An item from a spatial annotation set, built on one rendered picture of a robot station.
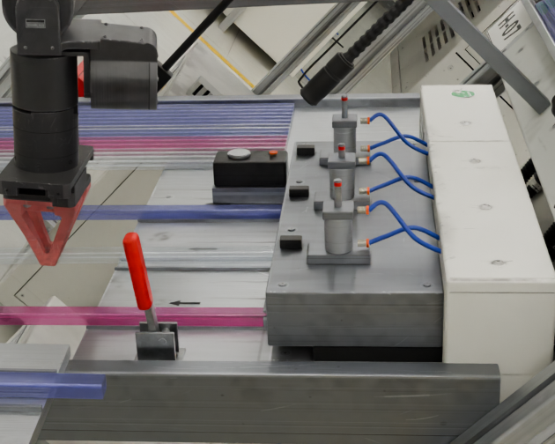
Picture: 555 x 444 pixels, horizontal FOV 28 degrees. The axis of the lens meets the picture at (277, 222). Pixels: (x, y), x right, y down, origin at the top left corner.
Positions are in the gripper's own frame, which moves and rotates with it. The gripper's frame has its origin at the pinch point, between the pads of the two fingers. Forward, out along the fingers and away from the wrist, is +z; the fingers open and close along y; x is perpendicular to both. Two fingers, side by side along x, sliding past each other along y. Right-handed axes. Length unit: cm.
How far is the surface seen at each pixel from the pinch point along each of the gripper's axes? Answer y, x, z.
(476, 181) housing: -0.4, -38.3, -10.4
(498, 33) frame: 45, -45, -13
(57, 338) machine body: 41, 10, 33
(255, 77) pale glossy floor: 424, 10, 105
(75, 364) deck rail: -20.1, -7.0, -0.7
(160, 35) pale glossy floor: 373, 48, 75
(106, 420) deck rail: -21.3, -9.6, 3.4
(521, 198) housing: -4.6, -41.6, -10.7
